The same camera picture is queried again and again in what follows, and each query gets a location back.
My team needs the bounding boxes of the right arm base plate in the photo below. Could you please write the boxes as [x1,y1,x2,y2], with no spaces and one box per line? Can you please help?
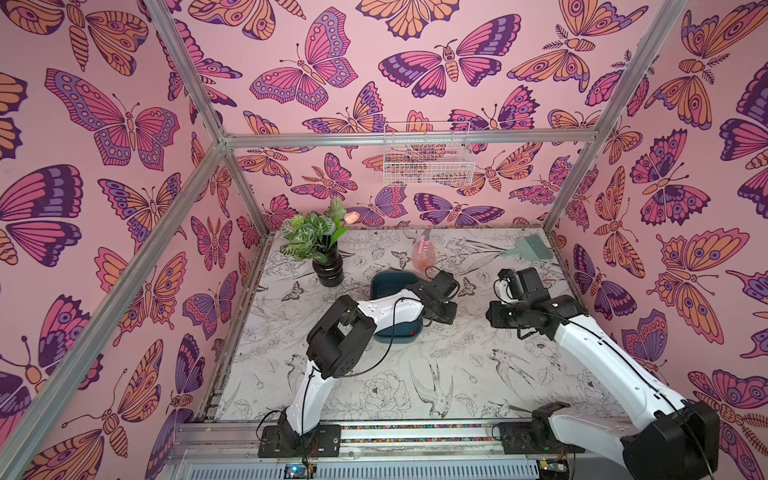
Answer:
[492,419,586,456]

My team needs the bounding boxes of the aluminium frame post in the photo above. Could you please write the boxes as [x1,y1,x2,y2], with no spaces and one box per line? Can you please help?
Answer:
[543,0,688,234]

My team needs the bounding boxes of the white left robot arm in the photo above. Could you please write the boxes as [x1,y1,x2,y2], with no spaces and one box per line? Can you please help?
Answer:
[278,270,460,439]

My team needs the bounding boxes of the teal storage box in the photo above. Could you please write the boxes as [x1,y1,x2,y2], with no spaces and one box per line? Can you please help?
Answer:
[371,270,424,344]

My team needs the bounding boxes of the white wire basket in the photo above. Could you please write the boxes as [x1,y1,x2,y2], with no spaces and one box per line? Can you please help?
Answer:
[380,130,476,189]

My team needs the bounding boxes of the black vase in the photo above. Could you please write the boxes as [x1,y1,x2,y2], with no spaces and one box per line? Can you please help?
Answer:
[312,244,344,287]

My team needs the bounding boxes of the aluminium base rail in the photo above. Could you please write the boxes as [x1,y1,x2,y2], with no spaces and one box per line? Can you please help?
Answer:
[160,419,631,479]

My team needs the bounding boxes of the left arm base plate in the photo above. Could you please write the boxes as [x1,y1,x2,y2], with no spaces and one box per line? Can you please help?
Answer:
[258,424,341,458]

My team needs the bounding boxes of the green artificial plant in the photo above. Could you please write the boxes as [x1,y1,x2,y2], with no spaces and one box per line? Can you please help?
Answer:
[280,197,360,266]

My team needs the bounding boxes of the pink spray bottle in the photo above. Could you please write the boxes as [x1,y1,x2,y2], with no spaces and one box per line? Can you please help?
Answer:
[412,229,436,272]

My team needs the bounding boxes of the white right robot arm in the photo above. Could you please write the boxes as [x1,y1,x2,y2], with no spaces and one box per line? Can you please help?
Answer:
[486,268,720,479]

